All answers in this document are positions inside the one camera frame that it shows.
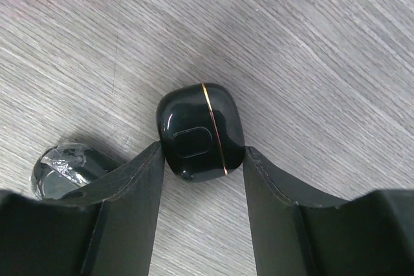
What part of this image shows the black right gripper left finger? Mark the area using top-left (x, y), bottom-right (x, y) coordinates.
top-left (1, 142), bottom-right (164, 275)

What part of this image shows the black plastic-wrapped earbud case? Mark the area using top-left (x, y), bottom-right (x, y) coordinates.
top-left (30, 142), bottom-right (121, 200)

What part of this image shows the black earbud charging case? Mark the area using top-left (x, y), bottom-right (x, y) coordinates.
top-left (156, 83), bottom-right (245, 182)

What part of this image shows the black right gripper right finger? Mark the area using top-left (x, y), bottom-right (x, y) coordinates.
top-left (243, 147), bottom-right (413, 275)

